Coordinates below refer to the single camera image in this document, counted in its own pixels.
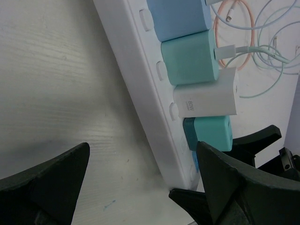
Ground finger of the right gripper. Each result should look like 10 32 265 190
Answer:
169 188 213 225

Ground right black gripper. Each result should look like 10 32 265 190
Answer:
223 125 300 180

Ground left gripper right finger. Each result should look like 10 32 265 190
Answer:
196 142 300 225

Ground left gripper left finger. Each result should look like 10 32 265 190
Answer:
0 142 90 225

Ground teal charger plug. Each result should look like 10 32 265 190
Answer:
183 116 233 152

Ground white power strip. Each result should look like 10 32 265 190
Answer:
92 0 240 192

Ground green charger plug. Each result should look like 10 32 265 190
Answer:
161 30 219 86

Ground blue charger plug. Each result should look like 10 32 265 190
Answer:
147 0 211 42

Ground white 80W charger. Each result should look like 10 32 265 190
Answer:
173 67 240 118

